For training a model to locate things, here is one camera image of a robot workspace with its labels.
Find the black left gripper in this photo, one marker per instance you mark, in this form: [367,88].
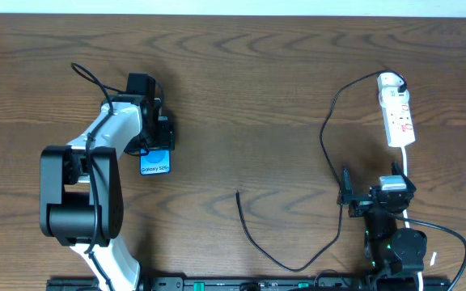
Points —
[165,135]

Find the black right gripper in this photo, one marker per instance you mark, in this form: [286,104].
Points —
[364,202]

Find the blue Galaxy smartphone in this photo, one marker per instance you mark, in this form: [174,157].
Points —
[155,162]

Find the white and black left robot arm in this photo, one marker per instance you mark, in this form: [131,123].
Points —
[81,201]

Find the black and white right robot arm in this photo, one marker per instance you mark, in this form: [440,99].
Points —
[396,253]

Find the white USB charger plug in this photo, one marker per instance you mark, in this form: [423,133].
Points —
[392,90]

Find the white power strip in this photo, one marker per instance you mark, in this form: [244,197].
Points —
[397,118]

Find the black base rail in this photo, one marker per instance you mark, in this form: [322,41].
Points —
[254,284]

